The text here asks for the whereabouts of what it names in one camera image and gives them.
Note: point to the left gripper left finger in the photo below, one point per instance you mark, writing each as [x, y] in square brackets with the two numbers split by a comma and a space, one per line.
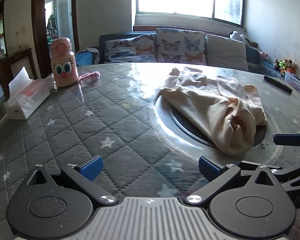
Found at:
[57, 205]

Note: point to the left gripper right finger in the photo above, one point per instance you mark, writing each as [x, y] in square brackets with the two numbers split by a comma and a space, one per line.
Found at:
[245, 204]

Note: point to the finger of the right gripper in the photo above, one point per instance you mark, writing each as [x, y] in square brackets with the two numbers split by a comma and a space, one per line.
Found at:
[287, 139]

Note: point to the cream long-sleeve shirt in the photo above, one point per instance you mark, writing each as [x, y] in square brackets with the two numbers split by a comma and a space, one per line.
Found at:
[225, 110]

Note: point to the clear plastic storage box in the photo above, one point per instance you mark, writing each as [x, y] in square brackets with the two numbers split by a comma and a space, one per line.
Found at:
[292, 81]

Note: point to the black remote control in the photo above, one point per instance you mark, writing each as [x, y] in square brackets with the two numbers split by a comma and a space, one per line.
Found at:
[278, 84]

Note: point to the plush toy pile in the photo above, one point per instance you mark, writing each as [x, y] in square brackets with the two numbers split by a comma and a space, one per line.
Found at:
[286, 65]

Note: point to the dark blue sofa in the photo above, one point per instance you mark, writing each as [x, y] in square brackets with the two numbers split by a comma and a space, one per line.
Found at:
[255, 65]

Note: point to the pink plush toy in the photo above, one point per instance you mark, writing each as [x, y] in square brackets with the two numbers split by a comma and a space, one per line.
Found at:
[263, 56]

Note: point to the plain beige cushion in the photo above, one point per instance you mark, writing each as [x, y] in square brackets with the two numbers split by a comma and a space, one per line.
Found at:
[225, 52]

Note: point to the grey quilted star tablecloth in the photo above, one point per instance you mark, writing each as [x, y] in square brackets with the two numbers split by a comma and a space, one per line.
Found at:
[149, 164]

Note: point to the white tissue pack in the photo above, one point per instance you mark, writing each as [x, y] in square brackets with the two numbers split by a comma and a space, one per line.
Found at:
[26, 95]

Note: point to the white plush toy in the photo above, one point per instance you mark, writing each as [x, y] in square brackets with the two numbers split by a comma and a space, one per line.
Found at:
[239, 37]

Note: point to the pink cartoon water bottle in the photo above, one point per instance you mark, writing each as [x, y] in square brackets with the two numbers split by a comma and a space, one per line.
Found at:
[63, 62]

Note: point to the middle butterfly cushion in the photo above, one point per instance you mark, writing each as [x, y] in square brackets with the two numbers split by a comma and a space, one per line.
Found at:
[181, 46]

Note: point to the butterfly cushion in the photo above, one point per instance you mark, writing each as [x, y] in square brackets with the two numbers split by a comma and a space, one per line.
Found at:
[181, 46]
[135, 49]

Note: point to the grey blanket on sofa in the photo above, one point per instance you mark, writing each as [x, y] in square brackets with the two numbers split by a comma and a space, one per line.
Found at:
[87, 56]

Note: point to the left butterfly cushion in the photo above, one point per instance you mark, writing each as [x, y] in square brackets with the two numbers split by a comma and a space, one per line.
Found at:
[135, 49]

